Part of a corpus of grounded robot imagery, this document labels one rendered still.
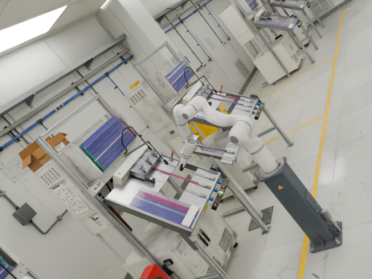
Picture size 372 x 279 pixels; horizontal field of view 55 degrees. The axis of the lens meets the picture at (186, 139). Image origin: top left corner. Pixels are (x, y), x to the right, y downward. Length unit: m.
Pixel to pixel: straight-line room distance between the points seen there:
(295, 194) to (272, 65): 4.83
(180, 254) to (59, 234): 1.75
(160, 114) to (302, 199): 1.96
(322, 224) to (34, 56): 3.98
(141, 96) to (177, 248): 1.78
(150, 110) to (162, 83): 0.33
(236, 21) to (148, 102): 3.55
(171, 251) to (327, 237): 1.15
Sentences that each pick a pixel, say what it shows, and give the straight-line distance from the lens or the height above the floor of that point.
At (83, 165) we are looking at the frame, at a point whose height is 1.52.
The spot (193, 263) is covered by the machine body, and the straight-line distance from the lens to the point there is 3.02.
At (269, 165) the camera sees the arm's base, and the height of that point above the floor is 0.76.
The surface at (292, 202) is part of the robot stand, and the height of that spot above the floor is 0.44.
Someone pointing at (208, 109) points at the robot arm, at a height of 1.30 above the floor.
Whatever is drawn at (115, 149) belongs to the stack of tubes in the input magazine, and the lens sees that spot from 3.01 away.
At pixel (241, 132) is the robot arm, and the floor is 1.08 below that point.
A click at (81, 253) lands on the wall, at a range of 4.35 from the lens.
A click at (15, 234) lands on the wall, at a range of 4.09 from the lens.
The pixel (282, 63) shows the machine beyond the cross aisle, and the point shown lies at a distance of 7.14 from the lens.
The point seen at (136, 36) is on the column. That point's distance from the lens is 6.01.
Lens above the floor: 1.76
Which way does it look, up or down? 12 degrees down
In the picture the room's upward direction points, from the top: 40 degrees counter-clockwise
